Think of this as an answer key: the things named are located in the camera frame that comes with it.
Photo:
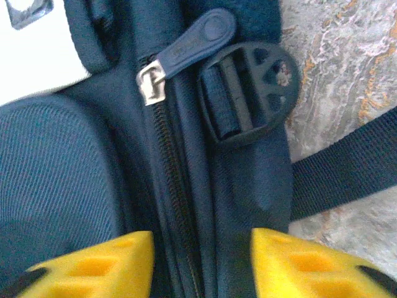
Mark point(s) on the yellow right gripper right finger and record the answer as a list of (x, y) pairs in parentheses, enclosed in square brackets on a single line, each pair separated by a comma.
[(310, 270)]

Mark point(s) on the navy blue backpack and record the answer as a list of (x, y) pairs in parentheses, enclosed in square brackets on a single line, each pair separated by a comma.
[(93, 155)]

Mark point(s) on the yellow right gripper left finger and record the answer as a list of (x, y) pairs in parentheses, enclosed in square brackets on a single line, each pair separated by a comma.
[(93, 270)]

